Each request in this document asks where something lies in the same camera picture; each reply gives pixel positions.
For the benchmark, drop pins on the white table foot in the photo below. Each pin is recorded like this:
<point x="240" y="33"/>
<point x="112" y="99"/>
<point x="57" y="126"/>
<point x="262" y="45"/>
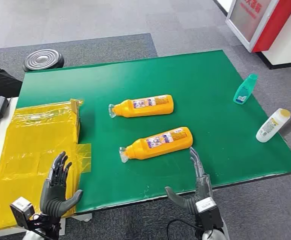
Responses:
<point x="84" y="217"/>

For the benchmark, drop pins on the yellow plastic wrapped box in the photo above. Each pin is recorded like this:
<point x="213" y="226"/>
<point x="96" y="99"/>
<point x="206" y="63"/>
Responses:
<point x="30" y="139"/>

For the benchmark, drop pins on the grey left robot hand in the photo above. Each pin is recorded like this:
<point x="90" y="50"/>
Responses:
<point x="53" y="198"/>

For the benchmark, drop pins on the orange Tide detergent bottle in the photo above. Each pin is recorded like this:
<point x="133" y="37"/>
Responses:
<point x="160" y="145"/>

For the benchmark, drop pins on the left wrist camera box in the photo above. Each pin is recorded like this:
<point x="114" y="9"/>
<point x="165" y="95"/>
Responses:
<point x="22" y="212"/>

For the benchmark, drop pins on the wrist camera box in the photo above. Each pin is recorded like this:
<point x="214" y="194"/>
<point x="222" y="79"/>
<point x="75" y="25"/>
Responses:
<point x="208" y="212"/>
<point x="22" y="212"/>

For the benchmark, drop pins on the black round stool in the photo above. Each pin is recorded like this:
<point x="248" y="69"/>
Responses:
<point x="43" y="60"/>

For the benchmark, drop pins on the red white display cabinet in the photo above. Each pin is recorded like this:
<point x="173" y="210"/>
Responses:
<point x="273" y="23"/>

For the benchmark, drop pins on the white bottle yellow cap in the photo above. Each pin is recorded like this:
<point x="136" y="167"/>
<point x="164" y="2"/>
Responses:
<point x="270" y="127"/>

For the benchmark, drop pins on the green table mat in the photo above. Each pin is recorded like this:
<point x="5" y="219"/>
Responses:
<point x="185" y="82"/>

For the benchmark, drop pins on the teal plastic bottle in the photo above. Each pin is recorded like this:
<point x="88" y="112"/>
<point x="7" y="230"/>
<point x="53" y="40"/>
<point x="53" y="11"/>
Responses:
<point x="244" y="91"/>

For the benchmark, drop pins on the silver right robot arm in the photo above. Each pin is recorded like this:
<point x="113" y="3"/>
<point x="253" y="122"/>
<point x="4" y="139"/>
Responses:
<point x="215" y="236"/>

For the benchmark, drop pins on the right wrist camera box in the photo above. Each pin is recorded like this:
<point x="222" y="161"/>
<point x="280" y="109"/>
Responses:
<point x="208" y="212"/>

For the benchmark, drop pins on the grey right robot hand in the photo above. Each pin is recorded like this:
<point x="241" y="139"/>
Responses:
<point x="203" y="187"/>

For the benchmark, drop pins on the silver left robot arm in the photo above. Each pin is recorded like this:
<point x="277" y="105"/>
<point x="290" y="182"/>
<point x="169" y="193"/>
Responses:
<point x="35" y="236"/>

